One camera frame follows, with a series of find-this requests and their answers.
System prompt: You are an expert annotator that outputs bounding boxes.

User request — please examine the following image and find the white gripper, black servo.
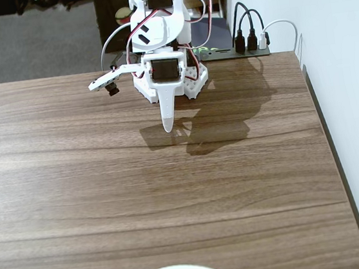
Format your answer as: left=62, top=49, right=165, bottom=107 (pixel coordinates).
left=141, top=49, right=195, bottom=136

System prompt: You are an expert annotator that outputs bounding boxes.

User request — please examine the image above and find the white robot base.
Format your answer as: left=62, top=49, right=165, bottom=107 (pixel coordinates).
left=132, top=59, right=212, bottom=107

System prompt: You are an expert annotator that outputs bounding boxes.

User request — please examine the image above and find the black USB hub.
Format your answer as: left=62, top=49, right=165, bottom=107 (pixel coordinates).
left=199, top=41, right=271, bottom=64

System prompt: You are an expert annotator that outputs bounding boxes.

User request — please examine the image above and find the dark pad with green print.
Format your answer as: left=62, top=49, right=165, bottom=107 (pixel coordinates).
left=188, top=14, right=234, bottom=55

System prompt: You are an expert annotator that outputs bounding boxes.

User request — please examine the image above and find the round red yellow sticker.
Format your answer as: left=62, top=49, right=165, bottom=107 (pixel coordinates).
left=114, top=6, right=134, bottom=26

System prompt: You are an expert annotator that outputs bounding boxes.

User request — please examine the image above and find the black cabinet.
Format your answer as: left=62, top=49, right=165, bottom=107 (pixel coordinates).
left=92, top=0, right=140, bottom=55

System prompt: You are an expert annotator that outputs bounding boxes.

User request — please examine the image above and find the cardboard box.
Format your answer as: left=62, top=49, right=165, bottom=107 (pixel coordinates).
left=188, top=0, right=213, bottom=19

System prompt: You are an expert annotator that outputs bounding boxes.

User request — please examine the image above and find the grey metal bar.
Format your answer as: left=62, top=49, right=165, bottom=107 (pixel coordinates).
left=217, top=0, right=230, bottom=19

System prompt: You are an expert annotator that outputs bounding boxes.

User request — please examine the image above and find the wrist camera on white mount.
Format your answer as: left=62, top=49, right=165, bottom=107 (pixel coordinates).
left=86, top=63, right=145, bottom=100

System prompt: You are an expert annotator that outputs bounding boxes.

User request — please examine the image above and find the black camera cable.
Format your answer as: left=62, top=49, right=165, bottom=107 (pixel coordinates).
left=110, top=51, right=128, bottom=72

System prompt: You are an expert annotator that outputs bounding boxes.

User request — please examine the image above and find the red white black servo cable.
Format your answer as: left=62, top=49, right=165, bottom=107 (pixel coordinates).
left=121, top=9, right=166, bottom=80
left=182, top=0, right=217, bottom=48

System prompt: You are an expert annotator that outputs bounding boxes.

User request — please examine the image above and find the thin wire bracket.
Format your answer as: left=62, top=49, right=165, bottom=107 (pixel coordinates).
left=294, top=32, right=307, bottom=67

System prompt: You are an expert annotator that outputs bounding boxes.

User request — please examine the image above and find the white USB cable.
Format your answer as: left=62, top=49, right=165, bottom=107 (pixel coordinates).
left=257, top=17, right=300, bottom=56

